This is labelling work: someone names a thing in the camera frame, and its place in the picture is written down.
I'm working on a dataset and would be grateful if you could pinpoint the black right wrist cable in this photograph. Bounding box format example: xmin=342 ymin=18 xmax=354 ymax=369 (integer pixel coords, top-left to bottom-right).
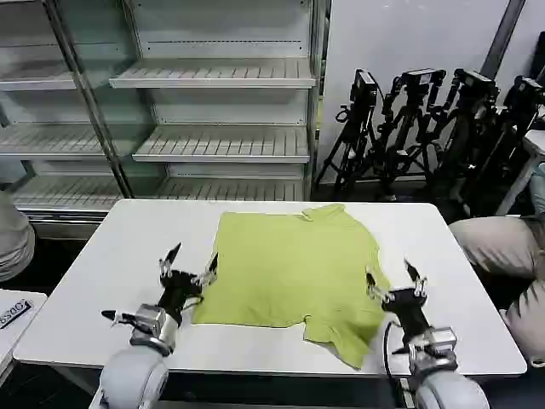
xmin=381 ymin=320 xmax=410 ymax=381

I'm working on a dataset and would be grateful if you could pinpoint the black tripod with camera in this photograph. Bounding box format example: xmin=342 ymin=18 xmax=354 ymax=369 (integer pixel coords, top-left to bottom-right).
xmin=438 ymin=67 xmax=500 ymax=216
xmin=313 ymin=67 xmax=381 ymax=193
xmin=496 ymin=75 xmax=545 ymax=216
xmin=377 ymin=67 xmax=449 ymax=202

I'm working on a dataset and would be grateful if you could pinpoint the steel frame shelf rack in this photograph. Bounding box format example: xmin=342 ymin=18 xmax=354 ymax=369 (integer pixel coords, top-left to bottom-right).
xmin=0 ymin=0 xmax=135 ymax=215

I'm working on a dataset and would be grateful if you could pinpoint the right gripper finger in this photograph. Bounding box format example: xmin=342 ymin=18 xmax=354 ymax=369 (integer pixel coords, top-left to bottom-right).
xmin=364 ymin=266 xmax=391 ymax=302
xmin=403 ymin=257 xmax=428 ymax=297

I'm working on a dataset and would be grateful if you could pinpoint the small white side table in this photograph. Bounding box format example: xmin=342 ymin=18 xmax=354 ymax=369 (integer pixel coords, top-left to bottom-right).
xmin=0 ymin=288 xmax=49 ymax=372

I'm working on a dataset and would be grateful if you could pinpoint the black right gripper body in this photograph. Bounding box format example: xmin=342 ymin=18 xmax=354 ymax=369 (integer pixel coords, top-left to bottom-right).
xmin=381 ymin=287 xmax=433 ymax=340

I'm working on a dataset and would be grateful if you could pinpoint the lime green shirt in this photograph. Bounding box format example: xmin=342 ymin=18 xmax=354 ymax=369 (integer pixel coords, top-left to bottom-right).
xmin=191 ymin=203 xmax=393 ymax=371

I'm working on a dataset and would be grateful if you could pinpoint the white empty shelf unit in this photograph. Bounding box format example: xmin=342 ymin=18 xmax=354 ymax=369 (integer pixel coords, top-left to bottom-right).
xmin=108 ymin=0 xmax=331 ymax=202

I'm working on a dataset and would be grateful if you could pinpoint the black and white label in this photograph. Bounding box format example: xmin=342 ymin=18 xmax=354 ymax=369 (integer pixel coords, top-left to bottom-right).
xmin=0 ymin=299 xmax=34 ymax=330

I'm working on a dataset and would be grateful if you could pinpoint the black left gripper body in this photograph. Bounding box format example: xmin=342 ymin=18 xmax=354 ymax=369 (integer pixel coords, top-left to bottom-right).
xmin=158 ymin=270 xmax=205 ymax=319

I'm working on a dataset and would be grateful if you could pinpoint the person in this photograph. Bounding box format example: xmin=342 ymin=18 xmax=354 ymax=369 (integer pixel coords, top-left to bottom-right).
xmin=449 ymin=161 xmax=545 ymax=368
xmin=0 ymin=189 xmax=36 ymax=283

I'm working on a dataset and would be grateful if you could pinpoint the white desk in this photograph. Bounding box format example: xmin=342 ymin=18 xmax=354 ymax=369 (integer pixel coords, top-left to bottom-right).
xmin=522 ymin=129 xmax=545 ymax=155

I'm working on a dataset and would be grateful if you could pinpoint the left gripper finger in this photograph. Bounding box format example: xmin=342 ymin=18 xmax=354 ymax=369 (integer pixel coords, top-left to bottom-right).
xmin=158 ymin=242 xmax=182 ymax=279
xmin=191 ymin=252 xmax=220 ymax=287

